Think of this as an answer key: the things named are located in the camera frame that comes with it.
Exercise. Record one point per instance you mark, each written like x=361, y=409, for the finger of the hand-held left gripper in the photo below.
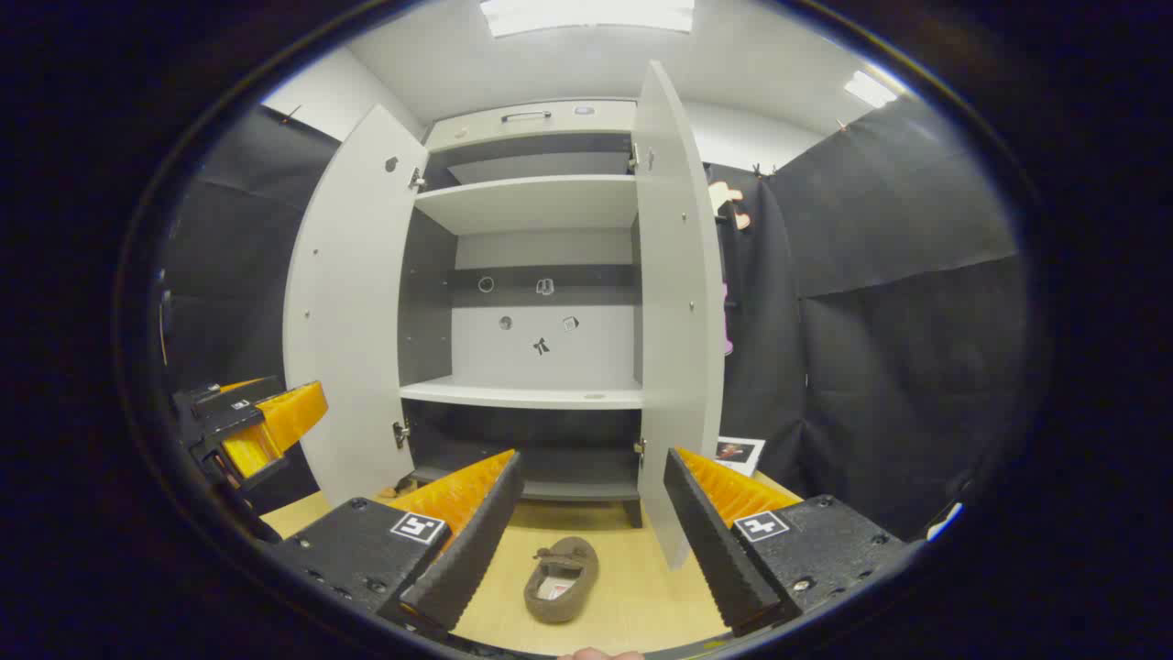
x=275, y=423
x=229, y=389

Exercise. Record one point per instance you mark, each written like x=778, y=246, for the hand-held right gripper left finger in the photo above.
x=476, y=550

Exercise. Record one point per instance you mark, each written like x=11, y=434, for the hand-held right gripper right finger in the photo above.
x=715, y=550

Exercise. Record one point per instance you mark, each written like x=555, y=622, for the brown fuzzy shoe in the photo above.
x=561, y=582

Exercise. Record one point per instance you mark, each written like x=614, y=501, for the white shoe cabinet door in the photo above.
x=348, y=321
x=678, y=321

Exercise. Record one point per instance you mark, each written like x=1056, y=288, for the small orange object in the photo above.
x=396, y=492

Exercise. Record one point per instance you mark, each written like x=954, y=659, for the printed paper sheet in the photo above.
x=740, y=452

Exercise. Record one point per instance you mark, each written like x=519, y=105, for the ceiling light panel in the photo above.
x=586, y=14
x=869, y=89

